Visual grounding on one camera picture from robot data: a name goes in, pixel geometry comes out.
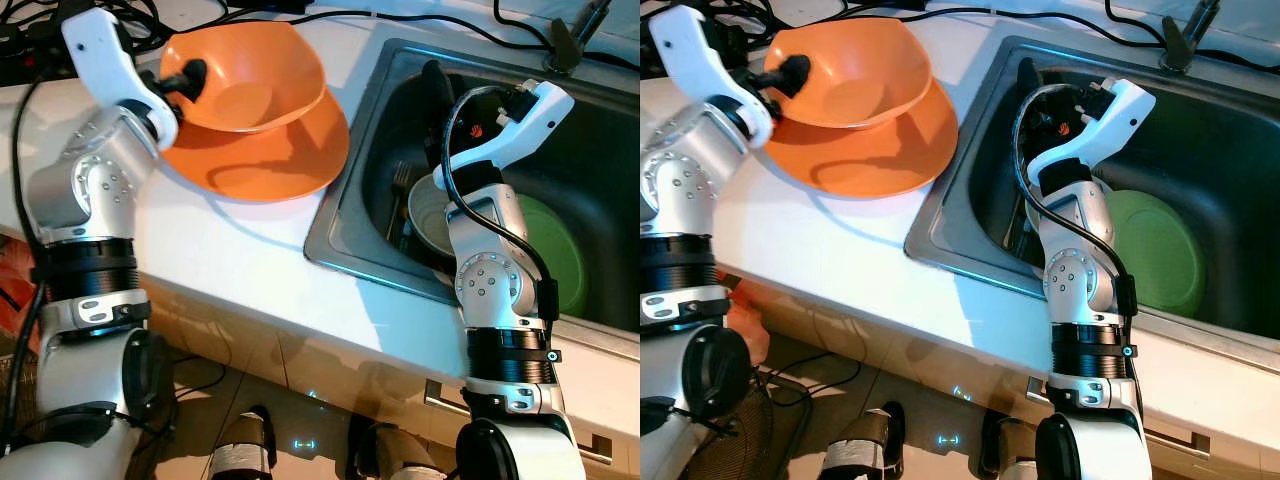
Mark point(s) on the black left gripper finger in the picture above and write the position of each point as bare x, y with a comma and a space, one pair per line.
193, 80
793, 73

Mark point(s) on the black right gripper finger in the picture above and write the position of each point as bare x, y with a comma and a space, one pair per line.
435, 85
1028, 80

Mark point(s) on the orange plastic bowl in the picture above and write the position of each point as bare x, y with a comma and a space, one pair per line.
260, 75
865, 70

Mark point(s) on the orange plastic plate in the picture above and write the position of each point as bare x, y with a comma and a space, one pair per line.
880, 160
280, 165

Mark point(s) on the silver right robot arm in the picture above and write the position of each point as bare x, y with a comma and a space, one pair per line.
490, 280
1080, 280

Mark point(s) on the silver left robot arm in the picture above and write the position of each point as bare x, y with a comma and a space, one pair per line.
90, 190
690, 190

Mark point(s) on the metal fork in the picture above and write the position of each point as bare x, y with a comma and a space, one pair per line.
401, 180

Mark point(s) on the dark metal faucet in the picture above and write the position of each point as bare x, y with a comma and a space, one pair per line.
1180, 48
570, 50

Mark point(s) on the stainless steel sink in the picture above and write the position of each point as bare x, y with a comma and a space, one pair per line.
1220, 130
600, 130

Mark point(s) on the black power strip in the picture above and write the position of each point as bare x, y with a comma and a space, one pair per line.
30, 60

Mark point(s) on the green plate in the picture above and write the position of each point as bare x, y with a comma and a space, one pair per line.
555, 255
1160, 250

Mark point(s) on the red plastic bag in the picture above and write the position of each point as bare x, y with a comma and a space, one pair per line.
15, 300
745, 320

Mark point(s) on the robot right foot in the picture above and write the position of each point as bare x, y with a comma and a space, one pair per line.
1010, 455
395, 455

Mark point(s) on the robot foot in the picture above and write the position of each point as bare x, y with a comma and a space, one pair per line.
242, 450
1010, 455
395, 455
870, 448

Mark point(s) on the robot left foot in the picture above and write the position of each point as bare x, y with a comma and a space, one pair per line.
242, 450
870, 448

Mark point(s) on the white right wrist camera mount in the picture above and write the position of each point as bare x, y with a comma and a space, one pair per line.
1115, 120
530, 120

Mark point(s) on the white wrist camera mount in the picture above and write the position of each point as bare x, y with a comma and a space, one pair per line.
690, 50
100, 55
1115, 120
530, 120

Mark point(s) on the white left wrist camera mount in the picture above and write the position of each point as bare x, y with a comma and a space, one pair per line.
690, 50
100, 55

